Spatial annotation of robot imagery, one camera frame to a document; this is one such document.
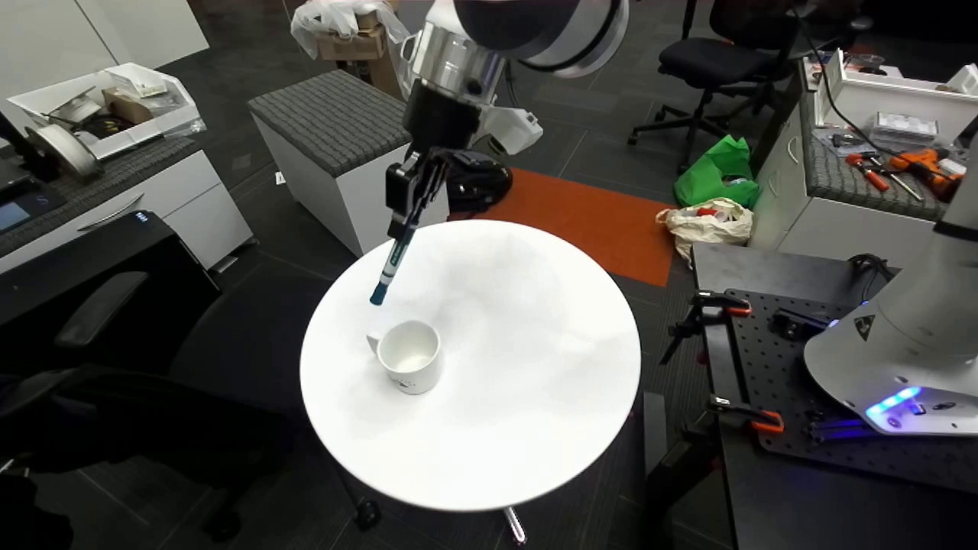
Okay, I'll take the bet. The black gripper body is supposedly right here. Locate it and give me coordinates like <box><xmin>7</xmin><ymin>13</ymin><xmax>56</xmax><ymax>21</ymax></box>
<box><xmin>402</xmin><ymin>81</ymin><xmax>480</xmax><ymax>165</ymax></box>

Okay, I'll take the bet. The teal marker pen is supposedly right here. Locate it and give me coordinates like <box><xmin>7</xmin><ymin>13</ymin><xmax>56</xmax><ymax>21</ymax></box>
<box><xmin>369</xmin><ymin>227</ymin><xmax>416</xmax><ymax>305</ymax></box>

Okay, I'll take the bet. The black perforated robot base table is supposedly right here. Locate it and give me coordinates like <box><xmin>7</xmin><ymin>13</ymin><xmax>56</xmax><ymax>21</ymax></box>
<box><xmin>692</xmin><ymin>288</ymin><xmax>978</xmax><ymax>550</ymax></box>

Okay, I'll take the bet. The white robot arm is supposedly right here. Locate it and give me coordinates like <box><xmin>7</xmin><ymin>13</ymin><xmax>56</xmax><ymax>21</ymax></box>
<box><xmin>384</xmin><ymin>0</ymin><xmax>632</xmax><ymax>237</ymax></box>

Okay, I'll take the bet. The white ceramic mug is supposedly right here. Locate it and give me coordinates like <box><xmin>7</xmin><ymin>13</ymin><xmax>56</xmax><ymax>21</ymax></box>
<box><xmin>366</xmin><ymin>319</ymin><xmax>442</xmax><ymax>394</ymax></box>

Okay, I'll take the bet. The black backpack on floor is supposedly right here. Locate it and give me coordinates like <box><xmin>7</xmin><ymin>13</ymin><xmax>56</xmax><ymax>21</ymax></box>
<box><xmin>445</xmin><ymin>150</ymin><xmax>514</xmax><ymax>216</ymax></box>

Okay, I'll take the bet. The white cabinet with grey cushion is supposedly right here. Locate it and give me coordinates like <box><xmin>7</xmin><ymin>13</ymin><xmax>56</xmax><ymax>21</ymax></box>
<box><xmin>249</xmin><ymin>69</ymin><xmax>408</xmax><ymax>252</ymax></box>

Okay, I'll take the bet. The white plastic bag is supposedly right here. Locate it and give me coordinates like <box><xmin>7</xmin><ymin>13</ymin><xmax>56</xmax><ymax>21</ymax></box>
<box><xmin>290</xmin><ymin>0</ymin><xmax>431</xmax><ymax>97</ymax></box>

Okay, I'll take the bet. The orange floor mat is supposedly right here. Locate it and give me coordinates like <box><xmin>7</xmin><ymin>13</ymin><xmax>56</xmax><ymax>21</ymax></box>
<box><xmin>482</xmin><ymin>167</ymin><xmax>674</xmax><ymax>288</ymax></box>

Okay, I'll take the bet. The round white table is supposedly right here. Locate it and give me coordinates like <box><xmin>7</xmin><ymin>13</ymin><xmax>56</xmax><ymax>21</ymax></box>
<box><xmin>298</xmin><ymin>219</ymin><xmax>641</xmax><ymax>512</ymax></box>

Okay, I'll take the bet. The white tray with clutter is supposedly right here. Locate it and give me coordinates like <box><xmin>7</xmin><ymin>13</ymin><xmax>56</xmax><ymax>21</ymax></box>
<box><xmin>8</xmin><ymin>61</ymin><xmax>203</xmax><ymax>158</ymax></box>

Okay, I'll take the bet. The beige printed bag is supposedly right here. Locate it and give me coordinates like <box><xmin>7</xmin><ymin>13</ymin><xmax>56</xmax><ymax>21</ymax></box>
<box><xmin>658</xmin><ymin>198</ymin><xmax>756</xmax><ymax>259</ymax></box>

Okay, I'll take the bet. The green plastic bag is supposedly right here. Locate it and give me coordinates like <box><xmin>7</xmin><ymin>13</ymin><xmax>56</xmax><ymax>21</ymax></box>
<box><xmin>674</xmin><ymin>134</ymin><xmax>760</xmax><ymax>208</ymax></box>

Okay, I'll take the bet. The black swivel chair background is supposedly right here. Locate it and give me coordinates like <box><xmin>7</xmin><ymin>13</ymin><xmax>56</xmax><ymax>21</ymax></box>
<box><xmin>625</xmin><ymin>0</ymin><xmax>803</xmax><ymax>143</ymax></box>

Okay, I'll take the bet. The black office chair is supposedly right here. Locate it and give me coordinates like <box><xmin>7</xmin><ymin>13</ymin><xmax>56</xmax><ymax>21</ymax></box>
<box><xmin>0</xmin><ymin>211</ymin><xmax>304</xmax><ymax>540</ymax></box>

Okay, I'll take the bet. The white side cabinet right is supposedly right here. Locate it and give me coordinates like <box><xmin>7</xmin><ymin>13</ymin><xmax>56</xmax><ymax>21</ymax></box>
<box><xmin>753</xmin><ymin>51</ymin><xmax>978</xmax><ymax>266</ymax></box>

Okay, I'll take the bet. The orange pliers tool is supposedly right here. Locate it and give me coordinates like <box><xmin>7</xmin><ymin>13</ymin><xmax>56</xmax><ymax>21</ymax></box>
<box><xmin>847</xmin><ymin>146</ymin><xmax>967</xmax><ymax>202</ymax></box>

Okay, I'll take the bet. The orange handled clamp upper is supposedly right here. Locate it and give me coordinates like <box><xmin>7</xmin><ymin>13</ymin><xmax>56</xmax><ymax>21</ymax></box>
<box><xmin>659</xmin><ymin>294</ymin><xmax>753</xmax><ymax>363</ymax></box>

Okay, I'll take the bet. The orange handled clamp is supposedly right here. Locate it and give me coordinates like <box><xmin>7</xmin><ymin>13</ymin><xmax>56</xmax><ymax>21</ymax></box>
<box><xmin>659</xmin><ymin>294</ymin><xmax>753</xmax><ymax>363</ymax></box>
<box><xmin>707</xmin><ymin>394</ymin><xmax>786</xmax><ymax>438</ymax></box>

